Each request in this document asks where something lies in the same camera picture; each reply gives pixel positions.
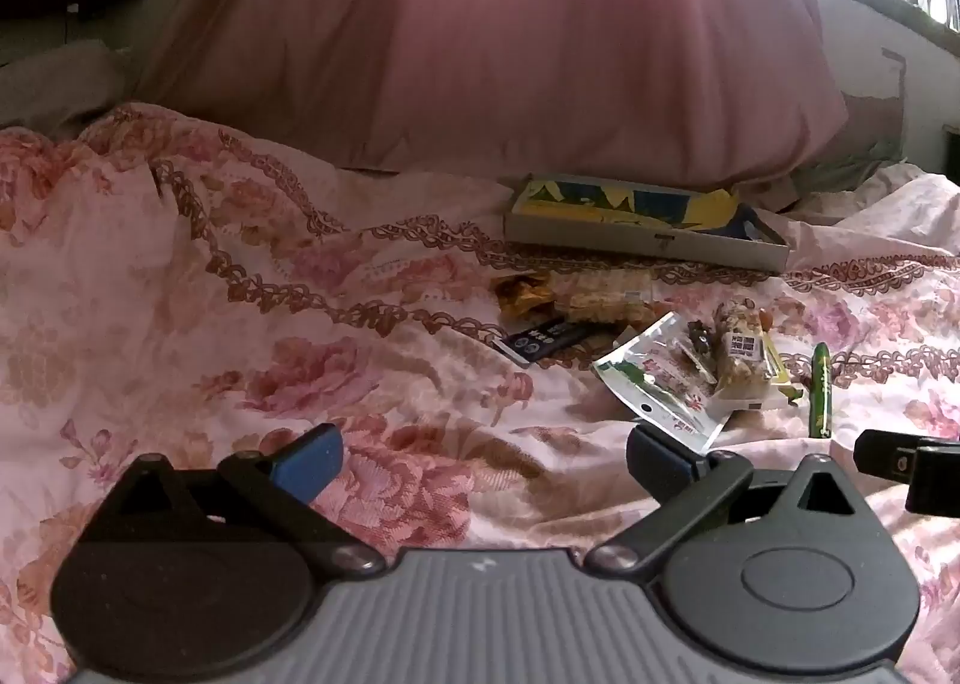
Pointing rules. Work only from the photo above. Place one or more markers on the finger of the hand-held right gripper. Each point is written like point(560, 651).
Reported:
point(877, 451)

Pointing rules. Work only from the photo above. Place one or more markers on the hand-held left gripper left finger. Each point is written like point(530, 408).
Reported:
point(311, 463)

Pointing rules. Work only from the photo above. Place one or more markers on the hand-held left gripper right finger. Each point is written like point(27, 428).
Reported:
point(660, 459)

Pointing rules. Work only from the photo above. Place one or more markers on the clear white green packet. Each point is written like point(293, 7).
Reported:
point(660, 384)

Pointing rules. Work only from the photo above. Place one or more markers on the green tube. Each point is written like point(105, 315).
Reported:
point(819, 388)

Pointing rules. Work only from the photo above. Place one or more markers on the small dark candy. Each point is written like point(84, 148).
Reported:
point(701, 339)

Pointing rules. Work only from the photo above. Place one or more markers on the dark blue snack packet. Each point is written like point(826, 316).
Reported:
point(540, 341)

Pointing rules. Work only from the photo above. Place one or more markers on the cracker bar clear packet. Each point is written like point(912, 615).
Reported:
point(607, 294)

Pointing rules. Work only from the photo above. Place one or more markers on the shallow grey cardboard box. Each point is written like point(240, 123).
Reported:
point(645, 238)

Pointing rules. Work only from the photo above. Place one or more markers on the floral blanket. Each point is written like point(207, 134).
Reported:
point(225, 324)

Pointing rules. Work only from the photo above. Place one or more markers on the green cloth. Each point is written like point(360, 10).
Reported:
point(862, 163)

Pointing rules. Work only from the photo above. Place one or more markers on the large pink pillow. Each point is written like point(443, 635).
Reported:
point(525, 39)

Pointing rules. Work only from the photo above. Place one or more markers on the grey cloth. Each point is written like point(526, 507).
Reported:
point(52, 84)

